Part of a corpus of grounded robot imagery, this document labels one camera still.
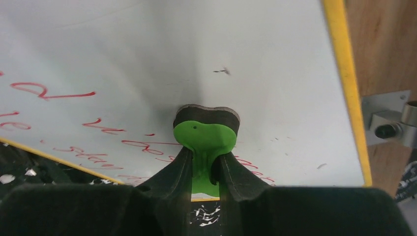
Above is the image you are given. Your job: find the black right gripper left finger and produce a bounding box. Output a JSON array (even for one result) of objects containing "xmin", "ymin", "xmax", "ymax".
[{"xmin": 0, "ymin": 147, "xmax": 192, "ymax": 236}]

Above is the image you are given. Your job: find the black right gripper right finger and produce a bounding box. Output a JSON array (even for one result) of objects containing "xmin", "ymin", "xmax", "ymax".
[{"xmin": 211, "ymin": 153, "xmax": 412, "ymax": 236}]

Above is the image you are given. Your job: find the green black whiteboard eraser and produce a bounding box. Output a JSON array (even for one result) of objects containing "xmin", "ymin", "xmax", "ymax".
[{"xmin": 173, "ymin": 104, "xmax": 240, "ymax": 197}]

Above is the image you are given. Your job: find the orange framed whiteboard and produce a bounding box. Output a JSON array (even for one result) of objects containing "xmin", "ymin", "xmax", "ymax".
[{"xmin": 0, "ymin": 0, "xmax": 372, "ymax": 187}]

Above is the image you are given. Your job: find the brown wooden board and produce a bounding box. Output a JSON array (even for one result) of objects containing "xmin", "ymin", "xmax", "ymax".
[{"xmin": 345, "ymin": 0, "xmax": 417, "ymax": 197}]

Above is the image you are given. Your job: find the grey metal bracket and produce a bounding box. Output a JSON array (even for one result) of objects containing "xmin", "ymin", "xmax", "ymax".
[{"xmin": 361, "ymin": 90, "xmax": 417, "ymax": 148}]

